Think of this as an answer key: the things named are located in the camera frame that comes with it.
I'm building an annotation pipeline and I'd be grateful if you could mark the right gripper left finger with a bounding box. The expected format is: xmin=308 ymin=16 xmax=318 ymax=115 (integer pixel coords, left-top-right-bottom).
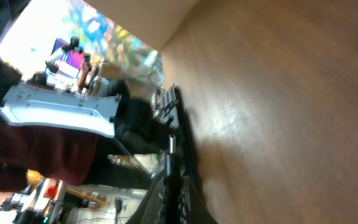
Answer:
xmin=126 ymin=171 xmax=166 ymax=224

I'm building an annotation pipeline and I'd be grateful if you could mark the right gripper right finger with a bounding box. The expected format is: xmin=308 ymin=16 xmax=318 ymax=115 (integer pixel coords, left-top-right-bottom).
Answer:
xmin=179 ymin=177 xmax=217 ymax=224

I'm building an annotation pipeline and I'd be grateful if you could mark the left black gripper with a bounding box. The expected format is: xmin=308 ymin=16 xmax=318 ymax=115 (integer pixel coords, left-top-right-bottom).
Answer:
xmin=113 ymin=80 xmax=173 ymax=154

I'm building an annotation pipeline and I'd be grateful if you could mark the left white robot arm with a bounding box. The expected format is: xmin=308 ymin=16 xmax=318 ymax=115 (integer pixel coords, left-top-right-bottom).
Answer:
xmin=0 ymin=61 xmax=174 ymax=151

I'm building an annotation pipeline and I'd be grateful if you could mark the person in maroon shirt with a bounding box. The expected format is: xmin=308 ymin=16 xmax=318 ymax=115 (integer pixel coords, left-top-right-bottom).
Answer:
xmin=0 ymin=124 xmax=151 ymax=192

